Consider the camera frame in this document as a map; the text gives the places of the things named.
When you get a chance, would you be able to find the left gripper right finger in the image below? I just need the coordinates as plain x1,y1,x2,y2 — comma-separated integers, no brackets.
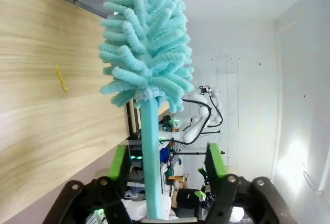
204,143,297,224

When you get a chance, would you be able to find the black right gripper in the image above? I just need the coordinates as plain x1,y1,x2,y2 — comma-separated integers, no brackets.
197,167,216,209

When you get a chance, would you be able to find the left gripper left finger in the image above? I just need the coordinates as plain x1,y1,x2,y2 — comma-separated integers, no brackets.
46,144,134,224

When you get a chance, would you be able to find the teal microfiber duster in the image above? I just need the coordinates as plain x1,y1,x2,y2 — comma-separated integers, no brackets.
98,0,195,221

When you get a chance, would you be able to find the black tripod pole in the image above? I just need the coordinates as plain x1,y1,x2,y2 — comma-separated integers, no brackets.
170,150,225,157

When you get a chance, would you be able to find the yellow paper scrap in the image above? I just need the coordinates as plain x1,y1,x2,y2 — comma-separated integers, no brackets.
56,63,69,93

